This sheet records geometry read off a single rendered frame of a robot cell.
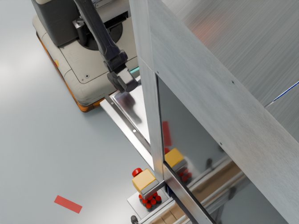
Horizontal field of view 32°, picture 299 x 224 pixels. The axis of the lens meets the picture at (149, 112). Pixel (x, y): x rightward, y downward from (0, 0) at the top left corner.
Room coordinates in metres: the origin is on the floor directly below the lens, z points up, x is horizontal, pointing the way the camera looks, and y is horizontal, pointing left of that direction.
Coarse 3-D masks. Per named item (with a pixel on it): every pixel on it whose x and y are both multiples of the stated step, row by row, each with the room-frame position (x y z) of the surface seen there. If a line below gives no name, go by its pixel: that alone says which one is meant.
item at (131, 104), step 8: (136, 88) 1.00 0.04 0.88; (112, 96) 0.96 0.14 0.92; (120, 96) 0.97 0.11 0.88; (128, 96) 0.97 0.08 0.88; (136, 96) 0.96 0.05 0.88; (120, 104) 0.93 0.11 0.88; (128, 104) 0.93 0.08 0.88; (136, 104) 0.92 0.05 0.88; (144, 104) 0.92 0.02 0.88; (128, 112) 0.89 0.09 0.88; (136, 112) 0.89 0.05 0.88; (144, 112) 0.88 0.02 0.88; (136, 120) 0.85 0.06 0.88; (144, 120) 0.85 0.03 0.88; (136, 128) 0.81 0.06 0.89; (144, 128) 0.81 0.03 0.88; (144, 136) 0.77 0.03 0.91
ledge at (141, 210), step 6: (138, 192) 0.56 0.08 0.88; (162, 192) 0.54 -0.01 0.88; (132, 198) 0.54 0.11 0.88; (138, 198) 0.53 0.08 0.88; (162, 198) 0.52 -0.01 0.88; (168, 198) 0.52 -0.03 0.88; (132, 204) 0.51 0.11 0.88; (138, 204) 0.51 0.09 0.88; (138, 210) 0.49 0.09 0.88; (144, 210) 0.48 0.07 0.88; (144, 216) 0.46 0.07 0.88
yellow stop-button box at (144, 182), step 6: (138, 174) 0.58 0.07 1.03; (144, 174) 0.57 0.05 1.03; (150, 174) 0.57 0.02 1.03; (132, 180) 0.56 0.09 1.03; (138, 180) 0.55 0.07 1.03; (144, 180) 0.55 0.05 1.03; (150, 180) 0.55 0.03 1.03; (156, 180) 0.55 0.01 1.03; (138, 186) 0.53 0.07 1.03; (144, 186) 0.53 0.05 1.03; (150, 186) 0.53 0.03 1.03; (144, 192) 0.51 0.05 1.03
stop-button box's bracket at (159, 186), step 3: (162, 183) 0.54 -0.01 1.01; (156, 186) 0.53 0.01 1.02; (159, 186) 0.53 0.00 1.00; (162, 186) 0.54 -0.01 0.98; (153, 189) 0.52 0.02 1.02; (156, 189) 0.52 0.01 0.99; (159, 189) 0.53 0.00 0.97; (147, 192) 0.51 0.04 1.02; (150, 192) 0.51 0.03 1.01; (153, 192) 0.52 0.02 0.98; (144, 195) 0.50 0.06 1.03; (147, 195) 0.51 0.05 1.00; (150, 195) 0.51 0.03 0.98; (144, 198) 0.50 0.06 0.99; (147, 198) 0.50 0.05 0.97
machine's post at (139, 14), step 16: (144, 0) 0.55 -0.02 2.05; (144, 16) 0.56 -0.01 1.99; (144, 32) 0.56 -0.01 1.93; (144, 48) 0.57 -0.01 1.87; (144, 64) 0.58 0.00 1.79; (144, 80) 0.59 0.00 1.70; (144, 96) 0.59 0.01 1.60; (160, 112) 0.55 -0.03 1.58; (160, 128) 0.55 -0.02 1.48; (160, 144) 0.55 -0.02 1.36; (160, 160) 0.56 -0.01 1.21; (160, 176) 0.57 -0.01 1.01
